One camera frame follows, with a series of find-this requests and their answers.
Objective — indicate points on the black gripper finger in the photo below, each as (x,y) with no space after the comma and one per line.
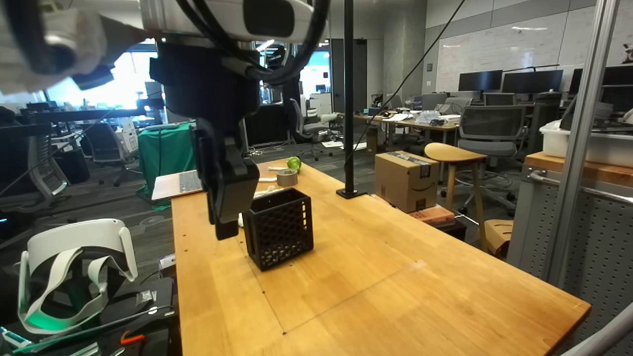
(228,176)

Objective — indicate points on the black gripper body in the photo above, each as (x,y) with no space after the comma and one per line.
(198,85)

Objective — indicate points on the black plastic basket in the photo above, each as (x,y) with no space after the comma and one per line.
(277,227)

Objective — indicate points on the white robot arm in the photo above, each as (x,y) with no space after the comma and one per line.
(263,39)

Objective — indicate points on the silver laptop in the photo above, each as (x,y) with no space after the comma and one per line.
(176,183)

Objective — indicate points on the green ball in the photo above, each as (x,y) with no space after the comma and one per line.
(293,164)

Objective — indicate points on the green cloth covered cart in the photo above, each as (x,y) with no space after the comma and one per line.
(164,148)

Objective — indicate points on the black vertical pole stand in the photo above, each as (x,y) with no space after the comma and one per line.
(348,189)

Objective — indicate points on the cardboard box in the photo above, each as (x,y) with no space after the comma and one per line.
(406,180)

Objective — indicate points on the white VR headset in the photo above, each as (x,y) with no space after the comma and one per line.
(67,272)

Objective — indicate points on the wooden stool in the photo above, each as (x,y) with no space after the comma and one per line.
(453,158)

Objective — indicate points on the black computer monitor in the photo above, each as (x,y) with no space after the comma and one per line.
(479,81)

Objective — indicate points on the grey office chair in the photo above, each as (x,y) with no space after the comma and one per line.
(491,130)

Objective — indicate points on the aluminium frame post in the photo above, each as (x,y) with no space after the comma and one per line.
(570,183)

